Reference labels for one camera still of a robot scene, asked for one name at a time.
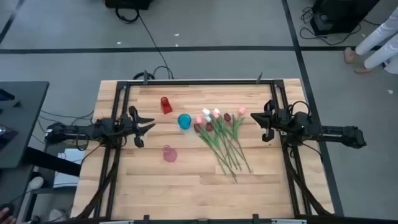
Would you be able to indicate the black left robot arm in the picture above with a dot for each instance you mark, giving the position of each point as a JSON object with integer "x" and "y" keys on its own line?
{"x": 93, "y": 129}

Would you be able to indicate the blue glass vase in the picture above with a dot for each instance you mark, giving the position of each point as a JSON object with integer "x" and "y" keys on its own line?
{"x": 184, "y": 121}

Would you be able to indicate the pink glass vase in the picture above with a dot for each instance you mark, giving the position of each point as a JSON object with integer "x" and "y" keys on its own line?
{"x": 170, "y": 155}

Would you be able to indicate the large black equipment case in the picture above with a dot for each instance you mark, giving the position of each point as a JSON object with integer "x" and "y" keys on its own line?
{"x": 339, "y": 15}

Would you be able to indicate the dark grey desk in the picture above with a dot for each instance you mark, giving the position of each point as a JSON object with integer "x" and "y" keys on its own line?
{"x": 25, "y": 124}

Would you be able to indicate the tulip stems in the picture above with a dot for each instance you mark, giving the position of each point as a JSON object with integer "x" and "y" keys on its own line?
{"x": 215, "y": 115}

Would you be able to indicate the white round object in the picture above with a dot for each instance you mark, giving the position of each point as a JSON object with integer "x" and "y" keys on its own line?
{"x": 35, "y": 183}

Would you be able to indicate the small black equipment box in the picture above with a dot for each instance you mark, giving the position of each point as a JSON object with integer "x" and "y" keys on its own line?
{"x": 127, "y": 3}

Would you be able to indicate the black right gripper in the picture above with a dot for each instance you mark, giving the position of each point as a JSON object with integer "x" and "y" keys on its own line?
{"x": 280, "y": 119}

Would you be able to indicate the black crossbar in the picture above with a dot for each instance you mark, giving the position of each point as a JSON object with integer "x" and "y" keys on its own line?
{"x": 53, "y": 161}

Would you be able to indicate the person's hand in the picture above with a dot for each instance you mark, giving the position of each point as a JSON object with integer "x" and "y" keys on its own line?
{"x": 6, "y": 217}

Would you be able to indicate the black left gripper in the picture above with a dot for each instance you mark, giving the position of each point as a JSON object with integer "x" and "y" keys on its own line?
{"x": 129, "y": 124}

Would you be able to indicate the dark laptop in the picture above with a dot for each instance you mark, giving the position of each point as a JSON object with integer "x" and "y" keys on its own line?
{"x": 6, "y": 133}

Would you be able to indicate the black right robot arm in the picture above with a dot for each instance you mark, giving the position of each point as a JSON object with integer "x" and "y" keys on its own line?
{"x": 335, "y": 132}

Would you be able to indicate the dark tablet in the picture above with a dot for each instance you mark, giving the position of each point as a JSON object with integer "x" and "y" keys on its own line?
{"x": 5, "y": 95}

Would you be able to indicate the pink artificial tulip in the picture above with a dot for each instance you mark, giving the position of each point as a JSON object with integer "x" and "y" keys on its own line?
{"x": 242, "y": 110}
{"x": 199, "y": 119}

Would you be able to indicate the person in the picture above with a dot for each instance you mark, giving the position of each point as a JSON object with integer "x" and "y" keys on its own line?
{"x": 379, "y": 34}

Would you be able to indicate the red glass vase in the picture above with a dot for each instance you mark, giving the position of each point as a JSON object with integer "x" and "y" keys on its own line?
{"x": 165, "y": 106}

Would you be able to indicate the black aluminium table frame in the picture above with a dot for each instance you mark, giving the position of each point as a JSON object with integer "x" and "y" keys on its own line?
{"x": 199, "y": 82}

